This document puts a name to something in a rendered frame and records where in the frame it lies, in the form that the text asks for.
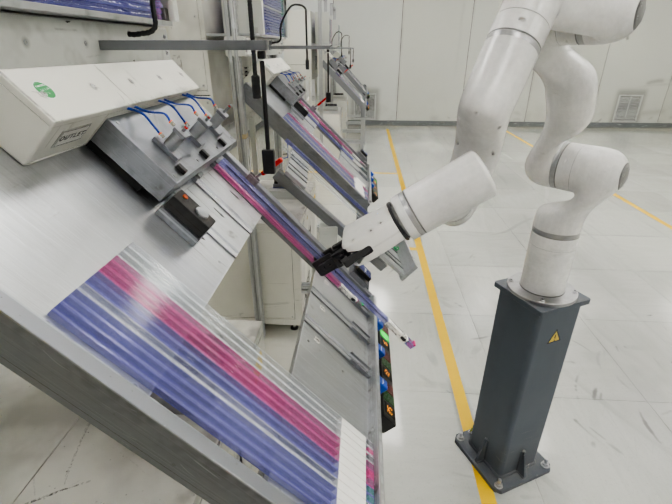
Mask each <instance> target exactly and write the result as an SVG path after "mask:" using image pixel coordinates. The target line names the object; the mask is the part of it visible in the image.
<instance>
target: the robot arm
mask: <svg viewBox="0 0 672 504"><path fill-rule="evenodd" d="M645 11H646V0H503V1H502V3H501V6H500V8H499V10H498V12H497V15H496V17H495V19H494V21H493V24H492V26H491V28H490V30H489V33H488V35H487V37H486V40H485V42H484V44H483V46H482V49H481V51H480V53H479V56H478V58H477V60H476V63H475V65H474V67H473V70H472V72H471V74H470V77H469V79H468V81H467V84H466V86H465V89H464V91H463V93H462V96H461V99H460V102H459V106H458V112H457V128H456V137H455V144H454V149H453V153H452V157H451V160H450V163H448V164H447V165H445V166H443V167H442V168H440V169H438V170H437V171H435V172H433V173H431V174H430V175H428V176H426V177H425V178H423V179H421V180H420V181H418V182H416V183H415V184H413V185H411V186H409V187H408V188H406V189H404V190H403V191H401V192H399V193H398V194H396V195H394V196H393V197H391V202H392V203H391V202H387V203H386V206H383V207H381V208H379V209H376V210H374V211H372V212H370V213H368V214H366V215H365V216H363V217H361V218H359V219H357V220H355V221H353V222H351V223H350V224H348V225H346V226H345V227H344V230H343V238H342V240H341V241H339V242H337V243H336V244H334V245H333V246H332V248H333V249H332V248H331V247H330V248H328V249H326V250H325V251H323V252H322V253H323V254H324V256H323V257H321V258H319V259H316V258H315V257H314V262H313V263H312V265H313V267H314V268H315V269H316V271H317V272H318V273H319V275H320V276H324V275H326V274H328V273H330V272H331V271H333V270H335V269H337V268H340V267H342V266H345V267H346V268H348V267H350V266H351V265H352V264H354V265H356V266H361V265H363V264H365V263H367V262H369V261H371V260H373V259H374V258H376V257H378V256H380V255H381V254H383V253H385V252H386V251H388V250H389V249H391V248H392V247H394V246H395V245H397V244H398V243H400V242H401V241H403V240H404V239H406V240H407V241H408V240H410V236H411V237H412V238H413V239H414V240H415V239H417V238H419V237H421V236H422V235H424V234H426V233H428V232H430V231H432V230H433V229H435V228H437V227H439V226H441V225H443V224H445V225H448V226H459V225H462V224H464V223H465V222H467V221H468V220H469V219H470V218H471V217H472V215H473V214H474V212H475V211H476V209H477V207H478V205H479V204H481V203H483V202H485V201H487V200H489V199H490V198H492V197H494V196H495V195H496V194H497V189H496V185H495V183H494V180H493V178H492V175H493V172H494V170H495V167H496V165H497V162H498V159H499V156H500V153H501V150H502V146H503V143H504V139H505V135H506V131H507V127H508V124H509V121H510V118H511V115H512V113H513V111H514V109H515V106H516V104H517V102H518V100H519V98H520V96H521V94H522V92H523V89H524V87H525V85H526V83H527V81H528V79H529V76H530V74H531V72H532V70H534V71H535V72H536V73H537V74H538V75H539V77H540V78H541V80H542V82H543V84H544V87H545V98H546V119H545V124H544V128H543V131H542V133H541V135H540V137H539V138H538V140H537V141H536V143H535V144H534V146H533V148H532V149H531V151H530V153H529V154H528V156H527V158H526V162H525V172H526V175H527V177H528V178H529V179H530V180H531V181H532V182H534V183H536V184H538V185H542V186H546V187H550V188H555V189H560V190H564V191H569V192H573V193H574V197H573V198H572V199H570V200H566V201H559V202H551V203H546V204H543V205H541V206H540V207H539V208H538V209H537V211H536V213H535V216H534V220H533V225H532V229H531V234H530V238H529V243H528V248H527V252H526V257H525V261H524V266H523V270H522V272H518V273H515V274H512V275H511V276H510V277H509V278H508V279H507V287H508V289H509V290H510V292H511V293H512V294H514V295H515V296H517V297H518V298H520V299H522V300H524V301H526V302H529V303H532V304H535V305H539V306H544V307H555V308H558V307H566V306H570V305H572V304H574V303H575V302H576V301H577V298H578V292H577V290H576V288H575V287H574V286H573V285H571V284H570V283H569V282H568V278H569V274H570V271H571V267H572V264H573V260H574V256H575V253H576V249H577V245H578V242H579V238H580V235H581V231H582V228H583V224H584V222H585V219H586V218H587V216H588V214H589V213H590V212H591V211H592V210H593V209H594V208H595V207H596V206H598V205H599V204H600V203H602V202H603V201H605V200H606V199H608V198H609V197H610V196H612V195H613V194H615V193H616V192H617V191H618V190H619V189H620V188H621V187H623V185H624V184H625V182H626V180H627V179H628V175H629V171H630V168H629V162H628V160H627V158H626V156H625V155H624V154H623V153H621V152H620V151H617V150H615V149H611V148H606V147H600V146H594V145H587V144H579V143H573V142H567V140H569V139H571V138H573V137H575V136H576V135H578V134H579V133H581V132H582V131H583V130H584V129H585V128H586V127H587V126H588V125H589V123H590V122H591V120H592V119H593V117H594V114H595V110H596V104H597V94H598V78H597V73H596V70H595V69H594V67H593V66H592V65H591V64H590V63H589V62H588V61H587V60H586V59H585V58H583V57H582V56H581V55H579V54H578V53H577V52H576V51H574V50H573V49H572V48H571V47H570V45H604V44H610V43H614V42H617V41H620V40H622V39H624V38H626V37H628V36H629V35H630V34H631V33H632V32H633V31H634V30H635V29H636V28H637V27H638V25H639V24H640V23H641V22H642V19H643V16H644V14H645ZM351 253H352V254H351ZM346 256H347V257H346Z"/></svg>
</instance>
